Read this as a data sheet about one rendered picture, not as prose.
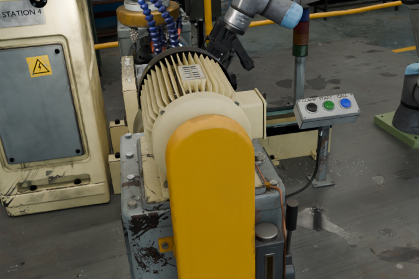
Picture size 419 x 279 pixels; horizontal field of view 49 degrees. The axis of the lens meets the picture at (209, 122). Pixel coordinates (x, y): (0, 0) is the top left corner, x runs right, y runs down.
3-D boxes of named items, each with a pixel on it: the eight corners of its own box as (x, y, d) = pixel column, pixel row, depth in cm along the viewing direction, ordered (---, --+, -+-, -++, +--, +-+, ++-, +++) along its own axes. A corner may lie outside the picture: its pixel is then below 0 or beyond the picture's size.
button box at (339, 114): (299, 129, 131) (303, 119, 127) (292, 109, 135) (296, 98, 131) (356, 122, 134) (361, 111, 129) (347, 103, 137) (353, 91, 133)
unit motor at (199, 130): (169, 340, 79) (139, 121, 60) (154, 220, 108) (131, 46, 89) (310, 312, 83) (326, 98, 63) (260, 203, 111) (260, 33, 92)
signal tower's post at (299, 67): (291, 112, 187) (295, 9, 168) (285, 104, 194) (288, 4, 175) (310, 109, 188) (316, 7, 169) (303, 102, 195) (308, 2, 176)
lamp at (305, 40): (295, 46, 176) (295, 34, 174) (290, 41, 181) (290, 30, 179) (310, 44, 177) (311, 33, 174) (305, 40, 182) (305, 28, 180)
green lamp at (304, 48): (295, 57, 178) (295, 46, 176) (290, 52, 183) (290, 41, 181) (310, 55, 179) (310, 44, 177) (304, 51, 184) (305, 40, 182)
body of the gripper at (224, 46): (198, 52, 139) (216, 15, 135) (223, 62, 142) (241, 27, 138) (202, 60, 132) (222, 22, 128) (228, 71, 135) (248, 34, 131)
